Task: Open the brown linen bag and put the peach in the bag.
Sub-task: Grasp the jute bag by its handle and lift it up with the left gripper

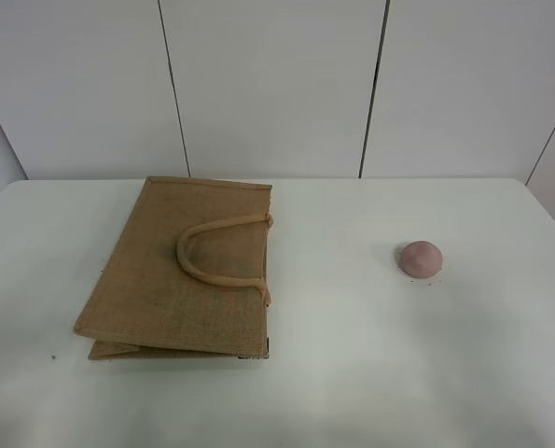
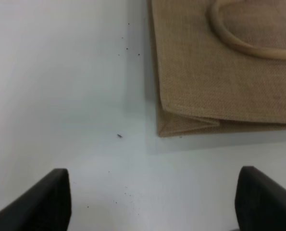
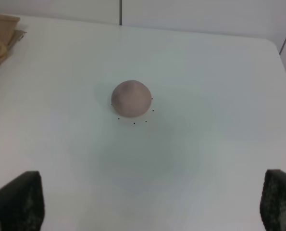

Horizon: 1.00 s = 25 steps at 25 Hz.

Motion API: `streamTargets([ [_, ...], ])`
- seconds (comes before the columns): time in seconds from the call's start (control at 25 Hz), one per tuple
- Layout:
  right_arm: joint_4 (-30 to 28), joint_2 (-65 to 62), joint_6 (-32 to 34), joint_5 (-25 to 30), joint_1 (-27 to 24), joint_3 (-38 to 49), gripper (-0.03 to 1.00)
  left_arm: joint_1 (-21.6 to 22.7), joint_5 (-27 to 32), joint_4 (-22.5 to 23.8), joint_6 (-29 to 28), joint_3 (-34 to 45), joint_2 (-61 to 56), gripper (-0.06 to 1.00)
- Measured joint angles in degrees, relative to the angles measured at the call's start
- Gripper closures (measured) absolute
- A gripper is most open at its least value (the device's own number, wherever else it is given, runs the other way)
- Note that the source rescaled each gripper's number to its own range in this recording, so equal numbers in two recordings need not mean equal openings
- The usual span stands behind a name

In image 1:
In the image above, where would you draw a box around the pink peach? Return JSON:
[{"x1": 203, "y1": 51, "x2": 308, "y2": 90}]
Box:
[{"x1": 395, "y1": 241, "x2": 444, "y2": 279}]

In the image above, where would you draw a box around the brown linen tote bag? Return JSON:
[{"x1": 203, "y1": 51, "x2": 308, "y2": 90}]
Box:
[{"x1": 74, "y1": 176, "x2": 272, "y2": 360}]

